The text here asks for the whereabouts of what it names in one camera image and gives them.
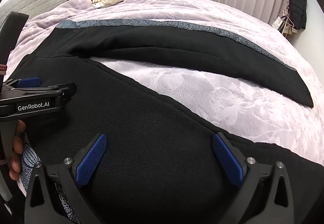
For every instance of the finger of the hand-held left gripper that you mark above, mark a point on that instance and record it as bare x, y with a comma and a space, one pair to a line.
50, 89
29, 82

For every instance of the bunch of clothes hangers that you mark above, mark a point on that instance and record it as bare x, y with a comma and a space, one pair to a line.
286, 23

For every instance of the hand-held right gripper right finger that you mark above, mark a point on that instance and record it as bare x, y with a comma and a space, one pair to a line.
227, 160

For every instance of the lavender fleece blanket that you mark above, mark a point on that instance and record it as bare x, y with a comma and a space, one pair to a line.
227, 102

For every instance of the person's left hand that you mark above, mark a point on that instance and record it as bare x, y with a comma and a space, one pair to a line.
15, 150

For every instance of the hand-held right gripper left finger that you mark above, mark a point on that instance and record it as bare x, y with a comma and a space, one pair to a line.
91, 160

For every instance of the black pants with patterned lining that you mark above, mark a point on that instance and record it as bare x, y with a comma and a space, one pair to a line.
162, 143

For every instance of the black hanging jacket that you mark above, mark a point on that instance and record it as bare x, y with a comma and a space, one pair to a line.
298, 6

